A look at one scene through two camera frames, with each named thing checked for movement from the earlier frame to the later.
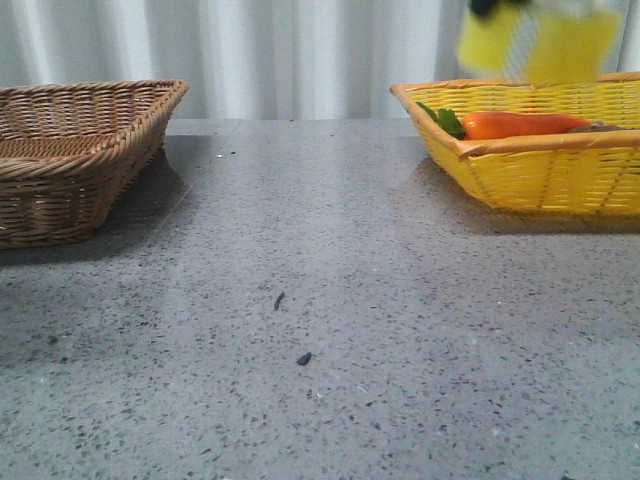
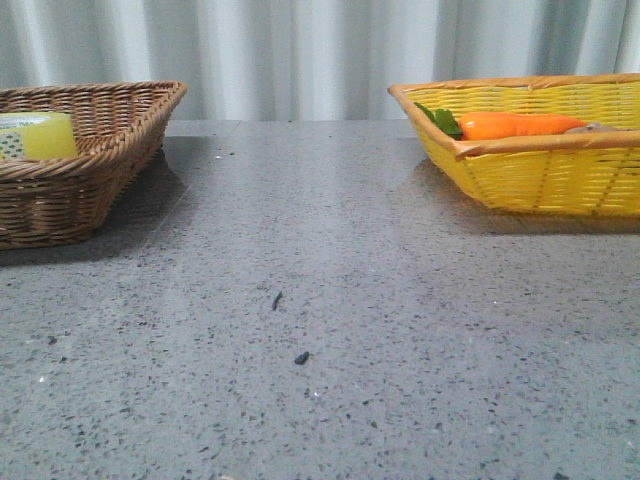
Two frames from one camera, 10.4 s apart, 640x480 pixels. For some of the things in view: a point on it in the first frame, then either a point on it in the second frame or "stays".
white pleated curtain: (253, 59) stays
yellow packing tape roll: (543, 41) to (37, 136)
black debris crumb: (304, 358) stays
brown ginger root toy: (598, 126) stays
